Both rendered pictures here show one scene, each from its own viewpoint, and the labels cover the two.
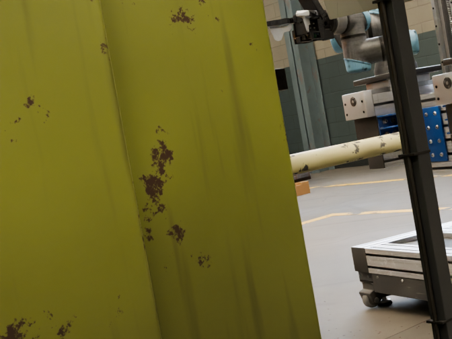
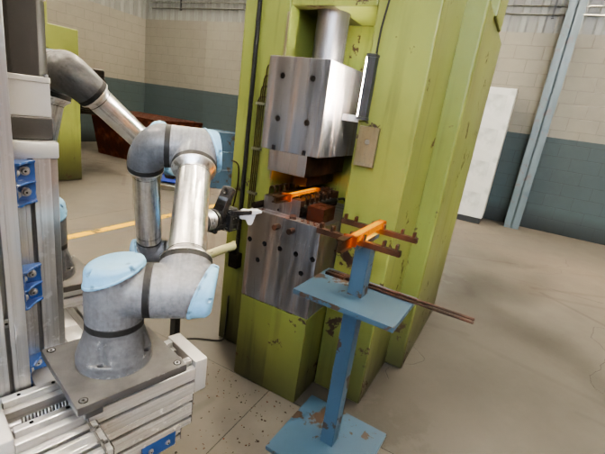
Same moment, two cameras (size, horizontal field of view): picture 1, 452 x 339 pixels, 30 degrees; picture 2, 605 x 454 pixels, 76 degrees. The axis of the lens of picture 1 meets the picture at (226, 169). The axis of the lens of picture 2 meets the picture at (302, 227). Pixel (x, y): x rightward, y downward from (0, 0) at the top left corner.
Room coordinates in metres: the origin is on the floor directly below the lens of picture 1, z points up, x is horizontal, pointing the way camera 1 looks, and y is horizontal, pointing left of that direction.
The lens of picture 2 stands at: (3.78, -0.61, 1.39)
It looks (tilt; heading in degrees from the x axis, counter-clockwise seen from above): 17 degrees down; 156
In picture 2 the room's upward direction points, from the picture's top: 8 degrees clockwise
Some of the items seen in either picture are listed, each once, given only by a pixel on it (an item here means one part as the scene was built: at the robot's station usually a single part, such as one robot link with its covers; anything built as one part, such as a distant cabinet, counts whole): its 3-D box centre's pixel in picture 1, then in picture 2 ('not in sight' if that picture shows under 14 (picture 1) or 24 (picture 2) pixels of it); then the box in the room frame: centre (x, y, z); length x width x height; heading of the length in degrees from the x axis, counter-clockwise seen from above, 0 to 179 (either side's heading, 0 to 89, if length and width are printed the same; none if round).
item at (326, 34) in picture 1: (313, 25); (222, 218); (2.42, -0.32, 0.97); 0.12 x 0.08 x 0.09; 129
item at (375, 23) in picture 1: (386, 26); (118, 287); (2.97, -0.64, 0.98); 0.13 x 0.12 x 0.14; 81
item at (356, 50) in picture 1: (362, 52); not in sight; (2.52, -0.46, 0.88); 0.11 x 0.08 x 0.11; 81
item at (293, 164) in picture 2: not in sight; (308, 160); (2.00, 0.18, 1.15); 0.42 x 0.20 x 0.10; 129
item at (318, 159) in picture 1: (344, 153); (207, 255); (1.91, -0.27, 0.62); 0.44 x 0.05 x 0.05; 129
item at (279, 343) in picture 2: not in sight; (295, 325); (2.03, 0.22, 0.23); 0.56 x 0.38 x 0.47; 129
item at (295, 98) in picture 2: not in sight; (323, 110); (2.03, 0.21, 1.39); 0.42 x 0.39 x 0.40; 129
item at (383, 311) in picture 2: not in sight; (356, 295); (2.62, 0.19, 0.73); 0.40 x 0.30 x 0.02; 37
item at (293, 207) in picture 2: not in sight; (303, 198); (2.00, 0.18, 0.96); 0.42 x 0.20 x 0.09; 129
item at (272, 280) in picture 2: not in sight; (306, 249); (2.03, 0.22, 0.69); 0.56 x 0.38 x 0.45; 129
